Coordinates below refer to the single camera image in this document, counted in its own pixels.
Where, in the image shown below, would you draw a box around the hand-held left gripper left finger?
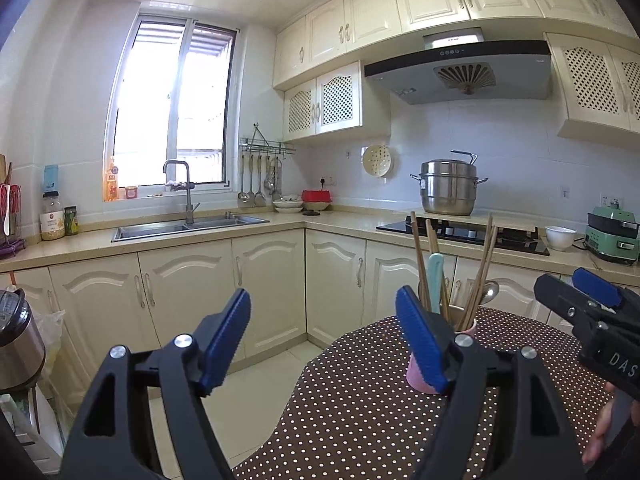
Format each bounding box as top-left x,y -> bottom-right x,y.
59,288 -> 252,480

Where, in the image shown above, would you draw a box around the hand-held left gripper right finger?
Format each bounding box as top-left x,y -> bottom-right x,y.
395,286 -> 587,480

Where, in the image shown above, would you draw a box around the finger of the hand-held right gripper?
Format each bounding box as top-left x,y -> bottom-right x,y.
571,267 -> 625,312
534,274 -> 617,334

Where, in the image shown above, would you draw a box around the pink cup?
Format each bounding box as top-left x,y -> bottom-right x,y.
406,305 -> 478,396

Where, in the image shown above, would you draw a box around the light blue sheathed knife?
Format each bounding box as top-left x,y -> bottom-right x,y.
427,253 -> 446,313

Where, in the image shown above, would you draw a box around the bunch of wooden chopsticks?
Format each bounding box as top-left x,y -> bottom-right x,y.
410,211 -> 499,331

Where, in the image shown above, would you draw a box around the person's right hand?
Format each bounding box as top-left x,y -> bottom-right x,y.
581,384 -> 622,467

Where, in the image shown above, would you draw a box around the green electric cooker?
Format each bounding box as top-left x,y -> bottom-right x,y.
584,206 -> 640,266

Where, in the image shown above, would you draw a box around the white bowl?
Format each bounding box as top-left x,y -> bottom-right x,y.
545,225 -> 577,252

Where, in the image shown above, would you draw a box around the cream lower cabinets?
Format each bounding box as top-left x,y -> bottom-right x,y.
0,227 -> 640,401

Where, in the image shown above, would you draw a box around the cream cabinets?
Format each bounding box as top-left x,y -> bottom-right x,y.
272,0 -> 640,91
0,227 -> 640,401

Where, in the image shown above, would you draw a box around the black gas stove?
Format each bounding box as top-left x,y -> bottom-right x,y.
376,217 -> 551,257

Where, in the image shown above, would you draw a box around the brown polka dot tablecloth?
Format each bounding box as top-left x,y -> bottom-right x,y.
232,305 -> 616,480

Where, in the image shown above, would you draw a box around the stainless steel sink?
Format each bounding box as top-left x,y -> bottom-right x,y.
111,214 -> 271,243

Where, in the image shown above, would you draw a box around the metal faucet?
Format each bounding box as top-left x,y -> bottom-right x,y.
162,160 -> 201,226

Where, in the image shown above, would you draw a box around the hanging metal spatula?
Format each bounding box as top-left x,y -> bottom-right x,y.
252,155 -> 267,207

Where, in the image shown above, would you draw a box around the stainless steel steamer pot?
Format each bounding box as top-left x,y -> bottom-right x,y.
410,150 -> 489,216

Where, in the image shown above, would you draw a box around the clear plastic bag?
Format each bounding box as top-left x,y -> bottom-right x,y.
32,310 -> 66,358

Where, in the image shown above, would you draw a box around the cream round perforated plate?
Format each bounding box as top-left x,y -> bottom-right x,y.
362,144 -> 396,177

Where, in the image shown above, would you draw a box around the orange bottle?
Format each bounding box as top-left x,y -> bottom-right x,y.
104,156 -> 120,202

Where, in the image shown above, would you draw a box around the wide lattice door cabinet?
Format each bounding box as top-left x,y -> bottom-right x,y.
544,32 -> 640,150

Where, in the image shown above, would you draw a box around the electric pressure cooker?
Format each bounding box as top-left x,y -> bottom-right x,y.
0,287 -> 47,393

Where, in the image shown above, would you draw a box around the white lid glass jar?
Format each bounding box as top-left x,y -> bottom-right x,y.
40,191 -> 66,241

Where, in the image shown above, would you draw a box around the window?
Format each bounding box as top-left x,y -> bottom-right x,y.
103,12 -> 238,202

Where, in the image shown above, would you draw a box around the countertop utensil holder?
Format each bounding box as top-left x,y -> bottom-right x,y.
0,155 -> 26,257

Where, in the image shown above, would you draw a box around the small lattice door cabinet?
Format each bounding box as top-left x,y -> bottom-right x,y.
283,61 -> 392,143

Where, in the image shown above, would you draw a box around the range hood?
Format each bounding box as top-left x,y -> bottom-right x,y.
364,27 -> 552,106

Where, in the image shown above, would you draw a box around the cream upper cabinets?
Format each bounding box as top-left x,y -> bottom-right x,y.
272,0 -> 640,91

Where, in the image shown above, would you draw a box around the metal wall utensil rack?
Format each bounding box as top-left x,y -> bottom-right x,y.
239,122 -> 297,157

